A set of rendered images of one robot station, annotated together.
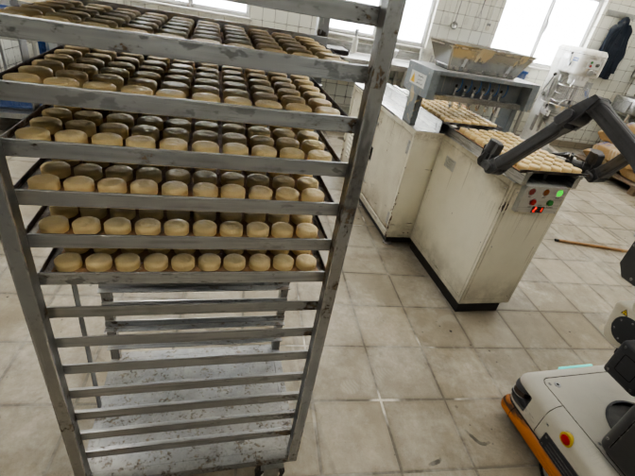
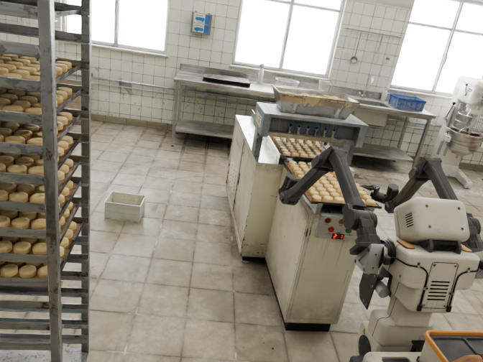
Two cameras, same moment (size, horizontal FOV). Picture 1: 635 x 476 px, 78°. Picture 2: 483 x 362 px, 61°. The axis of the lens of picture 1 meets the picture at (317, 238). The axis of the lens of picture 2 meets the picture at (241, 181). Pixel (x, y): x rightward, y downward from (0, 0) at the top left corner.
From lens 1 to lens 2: 0.82 m
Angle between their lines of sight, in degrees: 11
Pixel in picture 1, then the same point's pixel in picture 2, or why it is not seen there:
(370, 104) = (47, 169)
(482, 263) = (299, 283)
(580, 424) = not seen: outside the picture
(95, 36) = not seen: outside the picture
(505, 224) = (312, 248)
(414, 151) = (257, 179)
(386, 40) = (46, 133)
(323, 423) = not seen: outside the picture
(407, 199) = (257, 222)
